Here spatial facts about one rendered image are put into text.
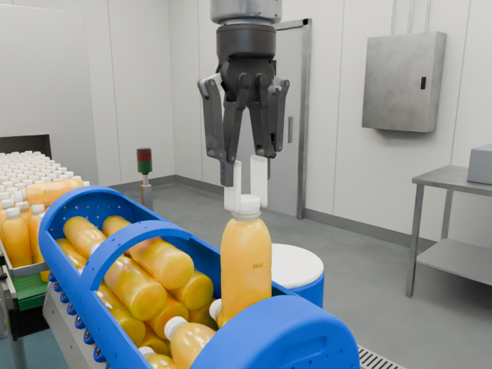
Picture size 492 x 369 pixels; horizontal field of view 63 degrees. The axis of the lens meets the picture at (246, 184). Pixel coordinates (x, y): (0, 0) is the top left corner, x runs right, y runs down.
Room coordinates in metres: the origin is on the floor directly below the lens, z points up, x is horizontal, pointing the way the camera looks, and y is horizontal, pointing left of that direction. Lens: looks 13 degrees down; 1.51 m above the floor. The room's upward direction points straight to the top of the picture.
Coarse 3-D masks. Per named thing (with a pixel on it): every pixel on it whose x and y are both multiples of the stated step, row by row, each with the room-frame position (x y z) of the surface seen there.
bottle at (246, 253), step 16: (240, 224) 0.51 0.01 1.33; (256, 224) 0.52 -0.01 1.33; (224, 240) 0.52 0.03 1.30; (240, 240) 0.50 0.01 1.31; (256, 240) 0.50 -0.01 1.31; (224, 256) 0.51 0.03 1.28; (240, 256) 0.50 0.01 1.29; (256, 256) 0.50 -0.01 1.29; (224, 272) 0.51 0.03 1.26; (240, 272) 0.50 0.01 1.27; (256, 272) 0.50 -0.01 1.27; (224, 288) 0.51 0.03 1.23; (240, 288) 0.50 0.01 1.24; (256, 288) 0.50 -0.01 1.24; (224, 304) 0.51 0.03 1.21; (240, 304) 0.50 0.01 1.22; (224, 320) 0.52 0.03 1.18
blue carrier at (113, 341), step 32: (96, 192) 1.13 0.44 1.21; (96, 224) 1.13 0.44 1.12; (160, 224) 0.79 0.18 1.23; (64, 256) 0.83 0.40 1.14; (96, 256) 0.72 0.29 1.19; (192, 256) 0.91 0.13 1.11; (64, 288) 0.81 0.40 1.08; (96, 288) 0.68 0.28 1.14; (96, 320) 0.62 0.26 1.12; (256, 320) 0.44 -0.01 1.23; (288, 320) 0.43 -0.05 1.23; (320, 320) 0.46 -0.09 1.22; (128, 352) 0.51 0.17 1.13; (224, 352) 0.41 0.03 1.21; (256, 352) 0.40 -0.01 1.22; (288, 352) 0.43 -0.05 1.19; (320, 352) 0.46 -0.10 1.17; (352, 352) 0.50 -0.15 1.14
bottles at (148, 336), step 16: (64, 240) 1.02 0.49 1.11; (80, 256) 0.92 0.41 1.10; (128, 256) 1.02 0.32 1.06; (80, 272) 0.86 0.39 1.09; (112, 304) 0.69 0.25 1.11; (176, 304) 0.70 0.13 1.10; (208, 304) 0.74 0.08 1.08; (128, 320) 0.64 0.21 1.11; (160, 320) 0.67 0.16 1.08; (192, 320) 0.73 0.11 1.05; (208, 320) 0.74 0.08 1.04; (144, 336) 0.65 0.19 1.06; (160, 336) 0.67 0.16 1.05; (144, 352) 0.57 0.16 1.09; (160, 352) 0.67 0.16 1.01; (160, 368) 0.51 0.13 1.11; (176, 368) 0.51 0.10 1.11
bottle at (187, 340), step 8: (176, 328) 0.56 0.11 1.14; (184, 328) 0.53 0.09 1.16; (192, 328) 0.53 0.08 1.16; (200, 328) 0.53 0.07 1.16; (208, 328) 0.53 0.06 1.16; (176, 336) 0.53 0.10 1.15; (184, 336) 0.51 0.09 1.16; (192, 336) 0.51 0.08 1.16; (200, 336) 0.51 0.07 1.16; (208, 336) 0.51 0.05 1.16; (176, 344) 0.51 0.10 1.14; (184, 344) 0.50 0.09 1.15; (192, 344) 0.50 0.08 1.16; (200, 344) 0.49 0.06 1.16; (176, 352) 0.50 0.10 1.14; (184, 352) 0.49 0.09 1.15; (192, 352) 0.49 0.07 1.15; (176, 360) 0.50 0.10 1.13; (184, 360) 0.49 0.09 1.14; (192, 360) 0.48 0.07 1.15; (184, 368) 0.48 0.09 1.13
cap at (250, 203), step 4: (244, 196) 0.54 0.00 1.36; (248, 196) 0.54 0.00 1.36; (252, 196) 0.54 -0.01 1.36; (256, 196) 0.54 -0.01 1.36; (244, 200) 0.52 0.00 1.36; (248, 200) 0.52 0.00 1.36; (252, 200) 0.52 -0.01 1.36; (256, 200) 0.52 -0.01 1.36; (244, 204) 0.51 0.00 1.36; (248, 204) 0.51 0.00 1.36; (252, 204) 0.51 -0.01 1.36; (256, 204) 0.52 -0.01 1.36; (244, 208) 0.51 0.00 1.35; (248, 208) 0.51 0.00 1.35; (252, 208) 0.51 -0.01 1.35; (256, 208) 0.52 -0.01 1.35; (240, 212) 0.51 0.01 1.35; (244, 212) 0.51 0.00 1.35; (248, 212) 0.51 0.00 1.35; (252, 212) 0.52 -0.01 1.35
